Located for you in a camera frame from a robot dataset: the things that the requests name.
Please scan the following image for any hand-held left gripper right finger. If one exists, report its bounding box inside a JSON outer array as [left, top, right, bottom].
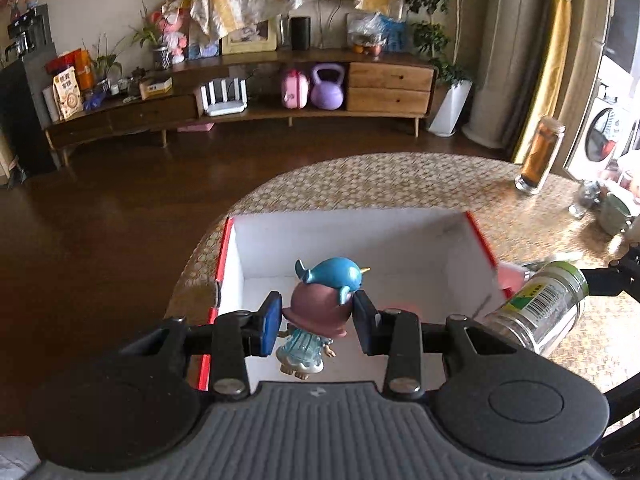
[[353, 290, 521, 395]]

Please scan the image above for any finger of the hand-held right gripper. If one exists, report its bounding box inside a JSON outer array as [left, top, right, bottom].
[[582, 242, 640, 303]]

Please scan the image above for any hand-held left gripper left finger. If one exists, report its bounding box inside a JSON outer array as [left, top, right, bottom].
[[120, 291, 284, 395]]

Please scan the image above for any figurine with blue whale hat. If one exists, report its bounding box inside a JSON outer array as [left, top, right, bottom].
[[276, 257, 373, 380]]

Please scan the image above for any clear jar with green label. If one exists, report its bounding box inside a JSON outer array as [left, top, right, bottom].
[[482, 260, 590, 357]]

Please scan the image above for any red and white cardboard box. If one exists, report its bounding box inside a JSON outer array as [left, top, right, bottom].
[[197, 211, 516, 396]]

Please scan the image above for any green mug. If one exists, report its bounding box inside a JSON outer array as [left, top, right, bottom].
[[599, 192, 638, 236]]

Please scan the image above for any clear glass cup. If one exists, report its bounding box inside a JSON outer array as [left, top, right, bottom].
[[569, 180, 603, 219]]

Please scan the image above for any pink plastic item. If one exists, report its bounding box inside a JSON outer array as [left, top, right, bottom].
[[500, 262, 531, 301]]

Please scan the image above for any amber glass bottle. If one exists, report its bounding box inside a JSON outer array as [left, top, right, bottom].
[[515, 116, 567, 196]]

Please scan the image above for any white washing machine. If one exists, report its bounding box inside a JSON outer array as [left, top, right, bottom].
[[565, 95, 636, 181]]

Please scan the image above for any white router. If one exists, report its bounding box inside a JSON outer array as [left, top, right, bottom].
[[200, 77, 249, 117]]

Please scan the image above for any yellow curtain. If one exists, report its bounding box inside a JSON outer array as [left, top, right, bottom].
[[512, 0, 581, 161]]

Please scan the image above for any pink toy suitcase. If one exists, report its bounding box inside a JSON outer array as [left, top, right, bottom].
[[280, 68, 310, 109]]

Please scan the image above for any wooden media cabinet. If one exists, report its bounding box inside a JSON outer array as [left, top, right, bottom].
[[42, 49, 440, 161]]

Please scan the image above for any white planter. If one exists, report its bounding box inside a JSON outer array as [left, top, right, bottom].
[[427, 80, 473, 137]]

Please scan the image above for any purple kettlebell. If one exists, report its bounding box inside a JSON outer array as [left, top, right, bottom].
[[309, 62, 347, 110]]

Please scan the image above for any beige curtain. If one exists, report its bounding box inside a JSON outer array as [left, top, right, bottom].
[[460, 0, 561, 148]]

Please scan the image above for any small cardboard box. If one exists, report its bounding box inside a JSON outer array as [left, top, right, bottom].
[[139, 77, 173, 100]]

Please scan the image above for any small potted plant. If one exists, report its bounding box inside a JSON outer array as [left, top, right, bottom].
[[131, 5, 173, 71]]

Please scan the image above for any black cylinder speaker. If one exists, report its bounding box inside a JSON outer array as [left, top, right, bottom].
[[291, 16, 312, 52]]

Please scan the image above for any blue bag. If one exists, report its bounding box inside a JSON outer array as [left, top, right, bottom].
[[380, 15, 408, 53]]

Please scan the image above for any plastic bag of fruit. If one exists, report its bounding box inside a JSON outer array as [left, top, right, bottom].
[[346, 11, 388, 57]]

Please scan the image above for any beige snack bag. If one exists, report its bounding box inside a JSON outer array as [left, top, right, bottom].
[[52, 66, 83, 121]]

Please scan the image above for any thin leafy potted plant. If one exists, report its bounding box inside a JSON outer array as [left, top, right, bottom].
[[82, 35, 123, 92]]

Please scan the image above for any pink doll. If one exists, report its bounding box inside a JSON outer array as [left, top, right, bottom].
[[150, 0, 190, 66]]

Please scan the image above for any orange snack bag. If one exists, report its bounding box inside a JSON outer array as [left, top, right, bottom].
[[46, 49, 96, 91]]

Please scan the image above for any black water dispenser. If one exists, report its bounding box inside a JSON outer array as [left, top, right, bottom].
[[0, 2, 58, 176]]

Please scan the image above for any cream picture frame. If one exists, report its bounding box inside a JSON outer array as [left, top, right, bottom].
[[221, 19, 278, 56]]

